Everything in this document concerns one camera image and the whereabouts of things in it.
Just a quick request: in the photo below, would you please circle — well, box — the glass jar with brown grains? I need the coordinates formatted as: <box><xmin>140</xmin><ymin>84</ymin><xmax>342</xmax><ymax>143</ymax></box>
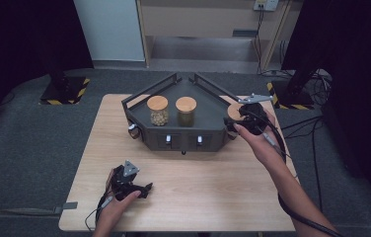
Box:
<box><xmin>227</xmin><ymin>103</ymin><xmax>246</xmax><ymax>121</ymax></box>

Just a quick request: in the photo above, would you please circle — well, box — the person's right hand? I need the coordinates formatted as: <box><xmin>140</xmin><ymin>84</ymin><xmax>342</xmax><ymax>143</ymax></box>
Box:
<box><xmin>233</xmin><ymin>109</ymin><xmax>290</xmax><ymax>170</ymax></box>

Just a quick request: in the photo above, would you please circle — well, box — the black stand with striped base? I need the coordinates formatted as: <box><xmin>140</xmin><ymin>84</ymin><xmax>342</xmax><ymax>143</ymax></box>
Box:
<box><xmin>265</xmin><ymin>63</ymin><xmax>317</xmax><ymax>111</ymax></box>
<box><xmin>38</xmin><ymin>62</ymin><xmax>91</xmax><ymax>106</ymax></box>

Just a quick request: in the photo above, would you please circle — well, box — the black floor cable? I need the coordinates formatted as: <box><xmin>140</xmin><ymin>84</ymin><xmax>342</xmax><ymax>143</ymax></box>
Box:
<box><xmin>280</xmin><ymin>115</ymin><xmax>326</xmax><ymax>215</ymax></box>

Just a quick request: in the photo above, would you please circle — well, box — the black curtain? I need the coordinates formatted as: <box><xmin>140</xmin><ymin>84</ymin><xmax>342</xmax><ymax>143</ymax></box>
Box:
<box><xmin>281</xmin><ymin>0</ymin><xmax>371</xmax><ymax>215</ymax></box>
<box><xmin>0</xmin><ymin>0</ymin><xmax>95</xmax><ymax>146</ymax></box>

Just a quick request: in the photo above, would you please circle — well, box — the glass jar with pale beans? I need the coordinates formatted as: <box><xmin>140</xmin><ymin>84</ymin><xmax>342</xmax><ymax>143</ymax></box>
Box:
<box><xmin>146</xmin><ymin>95</ymin><xmax>170</xmax><ymax>127</ymax></box>

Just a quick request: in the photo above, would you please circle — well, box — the white panel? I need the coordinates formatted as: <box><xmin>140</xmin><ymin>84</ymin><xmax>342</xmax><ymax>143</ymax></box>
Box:
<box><xmin>72</xmin><ymin>0</ymin><xmax>146</xmax><ymax>63</ymax></box>

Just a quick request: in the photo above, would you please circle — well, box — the black socket cable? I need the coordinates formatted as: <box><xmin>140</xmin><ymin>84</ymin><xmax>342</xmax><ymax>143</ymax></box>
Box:
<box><xmin>253</xmin><ymin>7</ymin><xmax>266</xmax><ymax>75</ymax></box>

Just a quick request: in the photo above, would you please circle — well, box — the hand-held gripper cable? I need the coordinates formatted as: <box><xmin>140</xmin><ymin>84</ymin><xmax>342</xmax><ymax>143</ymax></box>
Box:
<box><xmin>83</xmin><ymin>169</ymin><xmax>115</xmax><ymax>233</ymax></box>
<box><xmin>254</xmin><ymin>110</ymin><xmax>346</xmax><ymax>237</ymax></box>

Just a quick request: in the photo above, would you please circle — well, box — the tangled cable bundle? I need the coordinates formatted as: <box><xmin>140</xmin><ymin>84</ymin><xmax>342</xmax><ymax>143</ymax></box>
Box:
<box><xmin>306</xmin><ymin>68</ymin><xmax>334</xmax><ymax>107</ymax></box>

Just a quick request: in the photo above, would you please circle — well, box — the grey tape strip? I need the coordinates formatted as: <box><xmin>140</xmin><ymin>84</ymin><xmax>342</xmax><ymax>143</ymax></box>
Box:
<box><xmin>52</xmin><ymin>201</ymin><xmax>79</xmax><ymax>215</ymax></box>

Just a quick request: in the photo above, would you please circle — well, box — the black corner shelf rack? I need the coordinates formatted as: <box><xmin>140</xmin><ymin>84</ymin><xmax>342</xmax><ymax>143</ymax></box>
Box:
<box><xmin>121</xmin><ymin>72</ymin><xmax>249</xmax><ymax>156</ymax></box>

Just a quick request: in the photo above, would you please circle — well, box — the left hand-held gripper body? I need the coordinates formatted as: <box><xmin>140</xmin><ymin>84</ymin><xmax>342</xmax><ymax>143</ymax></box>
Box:
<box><xmin>111</xmin><ymin>159</ymin><xmax>142</xmax><ymax>201</ymax></box>

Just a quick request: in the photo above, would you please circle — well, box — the left hand-held gripper cable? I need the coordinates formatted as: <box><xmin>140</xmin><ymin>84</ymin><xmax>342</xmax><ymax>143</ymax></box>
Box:
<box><xmin>83</xmin><ymin>169</ymin><xmax>115</xmax><ymax>233</ymax></box>

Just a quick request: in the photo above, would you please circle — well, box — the right hand-held gripper cable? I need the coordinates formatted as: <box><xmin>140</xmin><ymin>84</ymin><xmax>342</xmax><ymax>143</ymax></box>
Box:
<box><xmin>254</xmin><ymin>110</ymin><xmax>346</xmax><ymax>237</ymax></box>

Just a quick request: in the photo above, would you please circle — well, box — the person's left hand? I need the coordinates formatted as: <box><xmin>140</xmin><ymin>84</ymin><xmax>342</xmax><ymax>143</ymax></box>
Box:
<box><xmin>94</xmin><ymin>168</ymin><xmax>142</xmax><ymax>231</ymax></box>

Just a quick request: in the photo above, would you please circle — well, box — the white wall socket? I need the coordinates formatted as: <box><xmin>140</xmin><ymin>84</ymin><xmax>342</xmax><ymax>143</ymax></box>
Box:
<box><xmin>253</xmin><ymin>0</ymin><xmax>279</xmax><ymax>12</ymax></box>

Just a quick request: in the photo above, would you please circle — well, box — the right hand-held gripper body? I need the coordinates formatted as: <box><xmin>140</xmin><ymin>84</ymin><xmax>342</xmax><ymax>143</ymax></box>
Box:
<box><xmin>238</xmin><ymin>93</ymin><xmax>274</xmax><ymax>136</ymax></box>

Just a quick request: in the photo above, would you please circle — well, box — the glass jar with green beans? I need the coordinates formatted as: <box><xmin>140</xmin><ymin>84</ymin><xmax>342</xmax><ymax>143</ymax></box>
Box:
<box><xmin>175</xmin><ymin>96</ymin><xmax>198</xmax><ymax>128</ymax></box>

